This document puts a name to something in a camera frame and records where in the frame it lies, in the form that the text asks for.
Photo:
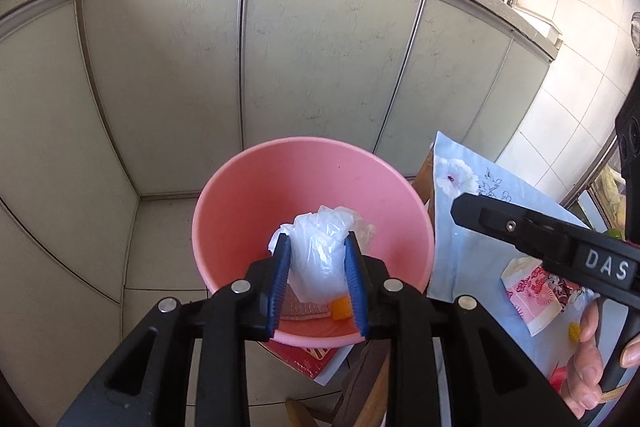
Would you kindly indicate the metal door frame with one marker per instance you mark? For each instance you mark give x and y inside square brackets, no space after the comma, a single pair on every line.
[590,177]

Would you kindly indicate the small yellow scrap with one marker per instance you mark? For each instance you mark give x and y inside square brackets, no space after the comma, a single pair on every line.
[574,333]

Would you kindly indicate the orange peel piece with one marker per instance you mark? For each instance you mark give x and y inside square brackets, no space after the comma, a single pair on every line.
[341,308]

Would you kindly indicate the pink and white wrapper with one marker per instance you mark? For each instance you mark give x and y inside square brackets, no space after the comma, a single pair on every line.
[532,297]

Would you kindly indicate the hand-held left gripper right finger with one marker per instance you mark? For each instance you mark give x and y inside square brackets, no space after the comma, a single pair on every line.
[356,287]

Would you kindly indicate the floral foil wrapper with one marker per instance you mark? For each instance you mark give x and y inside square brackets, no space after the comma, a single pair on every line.
[572,289]

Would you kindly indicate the white plastic bag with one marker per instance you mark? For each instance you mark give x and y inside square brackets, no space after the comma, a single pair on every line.
[320,252]

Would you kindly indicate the person's right hand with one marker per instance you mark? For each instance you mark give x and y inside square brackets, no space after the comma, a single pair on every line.
[582,377]

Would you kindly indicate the leek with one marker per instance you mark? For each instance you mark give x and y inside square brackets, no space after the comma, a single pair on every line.
[611,187]

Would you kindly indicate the grey kitchen cabinet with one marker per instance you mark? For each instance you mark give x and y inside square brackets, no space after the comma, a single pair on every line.
[310,47]

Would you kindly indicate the small red scrap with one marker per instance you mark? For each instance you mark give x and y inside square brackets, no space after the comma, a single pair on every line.
[557,376]

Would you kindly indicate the red cardboard box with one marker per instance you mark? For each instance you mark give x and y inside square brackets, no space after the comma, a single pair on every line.
[307,357]

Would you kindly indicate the blue floral tablecloth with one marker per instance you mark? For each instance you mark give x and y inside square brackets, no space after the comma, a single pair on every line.
[465,252]

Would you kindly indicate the wooden stool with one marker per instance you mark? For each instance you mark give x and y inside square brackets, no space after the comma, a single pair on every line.
[300,412]

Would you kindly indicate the wooden table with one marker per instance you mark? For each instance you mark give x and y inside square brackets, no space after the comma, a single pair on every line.
[424,179]

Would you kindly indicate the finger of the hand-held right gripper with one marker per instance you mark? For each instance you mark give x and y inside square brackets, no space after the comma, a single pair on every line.
[510,224]

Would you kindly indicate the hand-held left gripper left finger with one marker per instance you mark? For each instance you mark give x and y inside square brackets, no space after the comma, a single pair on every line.
[280,282]

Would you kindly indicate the pink plastic bin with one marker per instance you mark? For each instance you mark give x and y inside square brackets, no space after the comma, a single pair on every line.
[300,177]

